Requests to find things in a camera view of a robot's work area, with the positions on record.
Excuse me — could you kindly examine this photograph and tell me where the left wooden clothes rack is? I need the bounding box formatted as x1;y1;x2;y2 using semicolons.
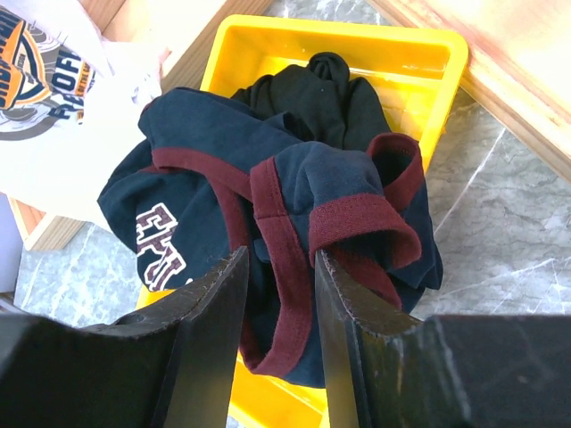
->
1;1;268;251

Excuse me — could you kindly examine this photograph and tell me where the yellow plastic tray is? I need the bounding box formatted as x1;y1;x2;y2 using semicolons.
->
135;13;470;428

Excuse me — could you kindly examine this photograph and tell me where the white navy graphic tank top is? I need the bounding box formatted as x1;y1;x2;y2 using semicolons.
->
1;1;167;226

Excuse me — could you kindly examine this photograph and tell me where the navy maroon-trimmed tank top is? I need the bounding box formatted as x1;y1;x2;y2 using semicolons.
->
98;88;443;388

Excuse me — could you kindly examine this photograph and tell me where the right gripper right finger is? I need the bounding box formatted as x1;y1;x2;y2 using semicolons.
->
315;251;421;427

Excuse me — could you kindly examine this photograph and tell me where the black garment in tray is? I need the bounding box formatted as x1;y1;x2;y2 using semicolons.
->
231;53;391;151

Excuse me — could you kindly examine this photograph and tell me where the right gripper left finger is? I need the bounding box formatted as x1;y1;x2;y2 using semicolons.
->
85;247;249;427

